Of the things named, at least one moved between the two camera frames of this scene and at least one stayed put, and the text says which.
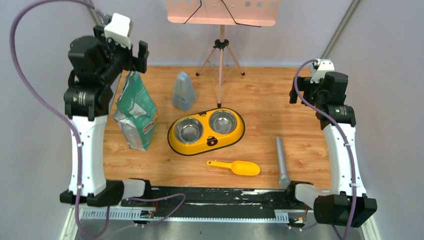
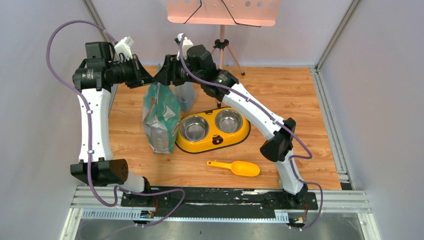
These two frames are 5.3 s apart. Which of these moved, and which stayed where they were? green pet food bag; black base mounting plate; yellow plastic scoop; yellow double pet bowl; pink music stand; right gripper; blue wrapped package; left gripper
Moved: right gripper; green pet food bag; left gripper
Stayed: pink music stand; yellow double pet bowl; yellow plastic scoop; black base mounting plate; blue wrapped package
